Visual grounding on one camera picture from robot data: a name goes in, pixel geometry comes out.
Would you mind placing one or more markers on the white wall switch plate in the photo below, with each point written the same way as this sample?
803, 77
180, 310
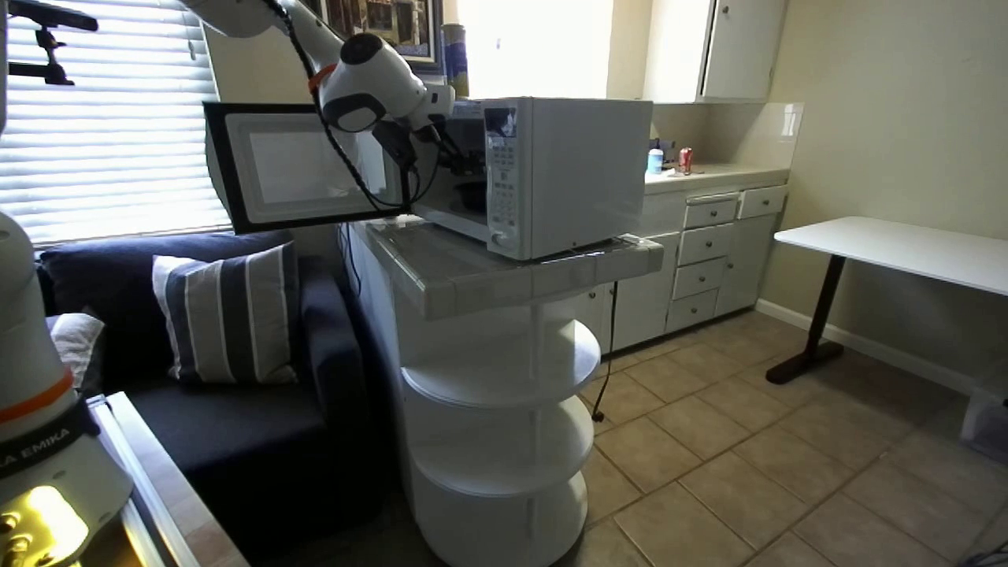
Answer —
792, 117

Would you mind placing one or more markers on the white tiled counter stand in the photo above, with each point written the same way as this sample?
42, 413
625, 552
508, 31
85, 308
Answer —
493, 420

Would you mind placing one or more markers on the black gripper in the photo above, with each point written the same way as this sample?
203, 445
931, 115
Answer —
413, 144

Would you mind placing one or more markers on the white kitchen drawer cabinet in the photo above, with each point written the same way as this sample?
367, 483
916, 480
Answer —
711, 253

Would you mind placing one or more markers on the white microwave body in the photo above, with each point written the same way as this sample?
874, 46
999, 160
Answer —
572, 175

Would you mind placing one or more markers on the striped grey white pillow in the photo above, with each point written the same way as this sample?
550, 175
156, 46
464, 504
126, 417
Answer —
225, 315

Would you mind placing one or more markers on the white upper wall cabinet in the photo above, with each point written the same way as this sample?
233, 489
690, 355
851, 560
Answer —
725, 47

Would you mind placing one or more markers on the white window blinds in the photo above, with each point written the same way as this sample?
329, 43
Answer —
114, 160

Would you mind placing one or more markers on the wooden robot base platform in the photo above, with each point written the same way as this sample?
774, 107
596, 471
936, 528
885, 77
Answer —
168, 492

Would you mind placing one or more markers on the dark blue sofa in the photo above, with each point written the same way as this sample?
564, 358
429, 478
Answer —
252, 441

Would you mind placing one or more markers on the white microwave door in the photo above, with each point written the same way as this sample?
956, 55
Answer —
273, 168

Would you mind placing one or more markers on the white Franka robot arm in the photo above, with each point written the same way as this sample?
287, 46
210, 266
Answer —
383, 68

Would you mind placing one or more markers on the yellow blue spray can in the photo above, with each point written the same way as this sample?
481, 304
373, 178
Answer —
456, 59

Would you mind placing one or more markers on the plain white pillow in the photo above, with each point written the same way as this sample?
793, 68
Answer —
75, 340

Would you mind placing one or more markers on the black camera on stand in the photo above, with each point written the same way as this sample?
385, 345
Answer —
49, 43

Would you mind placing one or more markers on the red can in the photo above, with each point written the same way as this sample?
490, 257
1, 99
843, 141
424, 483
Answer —
684, 163

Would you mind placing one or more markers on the white desk black leg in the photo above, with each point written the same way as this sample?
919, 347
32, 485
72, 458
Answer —
901, 247

